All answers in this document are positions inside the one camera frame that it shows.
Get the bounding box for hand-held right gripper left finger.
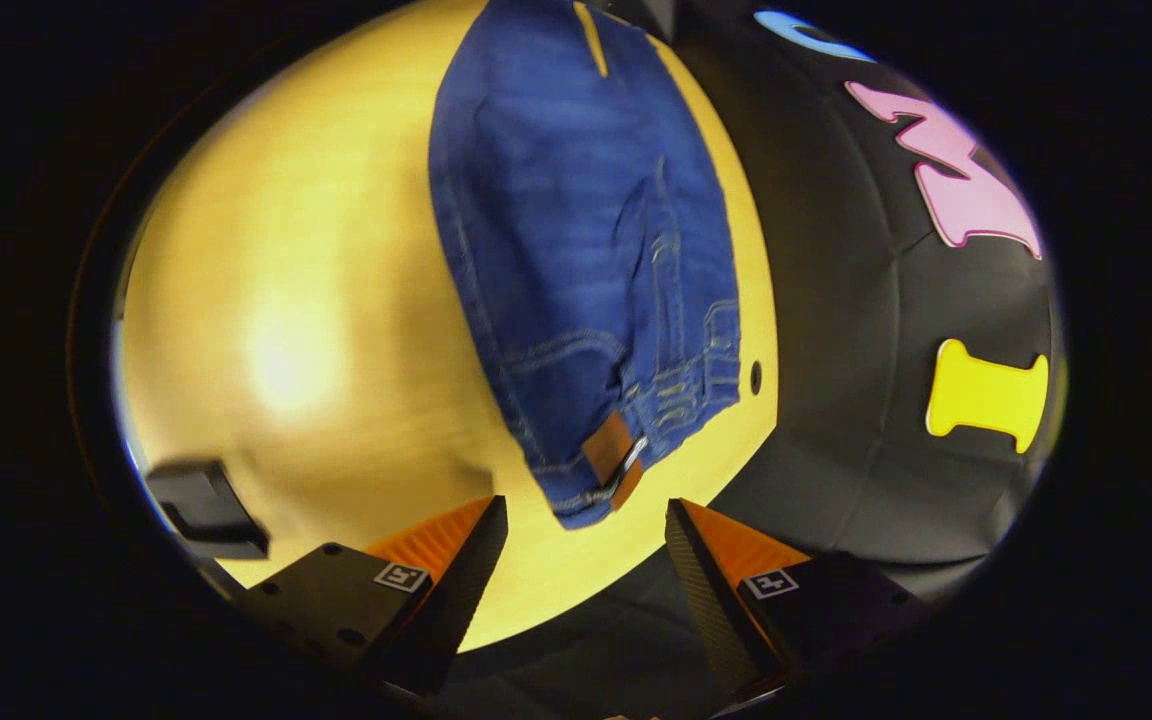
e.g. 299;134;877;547
231;495;510;699

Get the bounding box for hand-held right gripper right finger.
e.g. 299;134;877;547
664;498;932;703

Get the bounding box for blue denim jeans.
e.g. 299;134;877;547
428;0;743;529

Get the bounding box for black backdrop cloth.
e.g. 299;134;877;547
436;0;1069;719

